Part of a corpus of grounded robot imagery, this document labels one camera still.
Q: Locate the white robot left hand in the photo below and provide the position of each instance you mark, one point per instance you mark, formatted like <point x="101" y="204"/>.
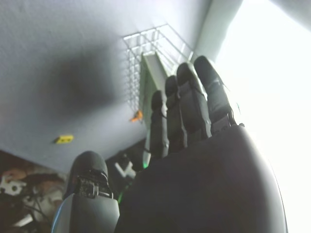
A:
<point x="194" y="182"/>

